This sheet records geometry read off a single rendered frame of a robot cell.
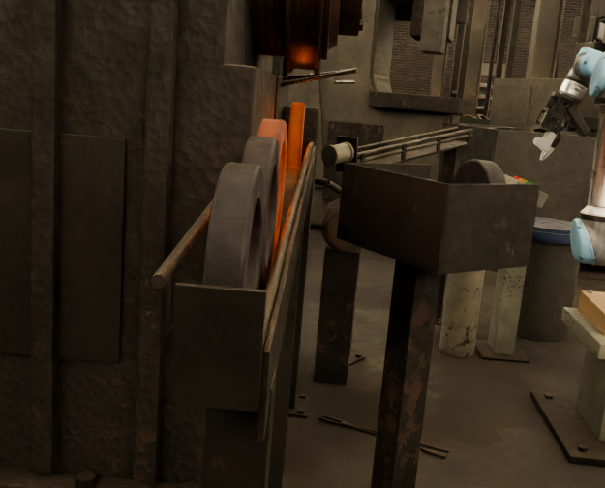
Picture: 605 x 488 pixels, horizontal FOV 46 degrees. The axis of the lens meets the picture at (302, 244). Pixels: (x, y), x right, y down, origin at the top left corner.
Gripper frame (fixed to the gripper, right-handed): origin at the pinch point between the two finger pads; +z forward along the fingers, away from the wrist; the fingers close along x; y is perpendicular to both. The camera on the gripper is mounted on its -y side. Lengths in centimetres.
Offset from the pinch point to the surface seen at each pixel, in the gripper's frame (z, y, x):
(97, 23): 16, 115, 106
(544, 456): 68, -13, 69
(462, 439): 75, 5, 64
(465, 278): 46.4, 5.6, 2.6
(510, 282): 41.9, -10.3, -1.9
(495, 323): 58, -14, -5
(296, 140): 23, 75, 67
